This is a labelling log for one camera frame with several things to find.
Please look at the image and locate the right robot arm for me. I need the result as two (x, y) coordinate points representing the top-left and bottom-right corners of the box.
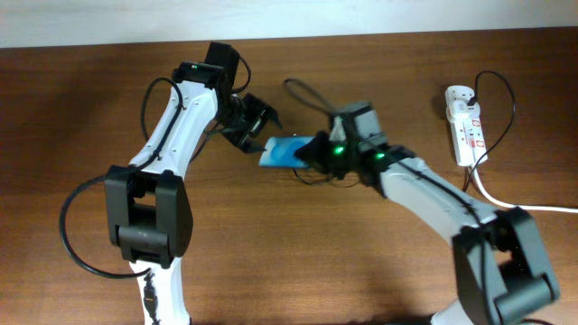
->
(294, 102), (561, 325)

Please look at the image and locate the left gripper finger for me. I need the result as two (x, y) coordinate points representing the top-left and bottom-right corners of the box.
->
(236, 132), (265, 153)
(264, 107), (283, 129)

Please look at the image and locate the blue screen Galaxy smartphone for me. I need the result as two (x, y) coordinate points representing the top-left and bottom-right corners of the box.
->
(258, 136), (313, 169)

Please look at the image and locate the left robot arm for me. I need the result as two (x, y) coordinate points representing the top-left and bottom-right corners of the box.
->
(105, 42), (279, 324)

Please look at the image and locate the white power strip cord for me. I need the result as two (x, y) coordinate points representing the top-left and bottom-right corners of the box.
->
(470, 164), (578, 215)

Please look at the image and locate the black USB charging cable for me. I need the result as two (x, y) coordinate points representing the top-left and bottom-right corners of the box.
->
(291, 70), (517, 193)

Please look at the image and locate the white power strip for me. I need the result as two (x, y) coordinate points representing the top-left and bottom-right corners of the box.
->
(446, 107), (487, 167)

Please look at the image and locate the white USB wall charger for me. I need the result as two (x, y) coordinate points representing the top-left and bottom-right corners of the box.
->
(444, 85), (480, 122)

